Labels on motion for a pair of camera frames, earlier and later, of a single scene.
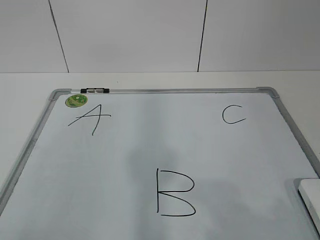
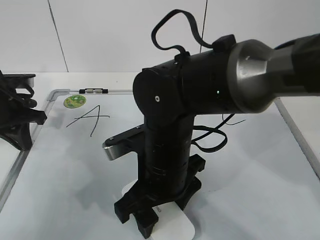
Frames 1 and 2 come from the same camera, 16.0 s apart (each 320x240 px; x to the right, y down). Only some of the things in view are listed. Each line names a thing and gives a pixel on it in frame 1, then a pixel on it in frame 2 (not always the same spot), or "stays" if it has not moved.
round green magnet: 76,100 stays
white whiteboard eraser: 309,190 -> 173,224
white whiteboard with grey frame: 161,164 stays
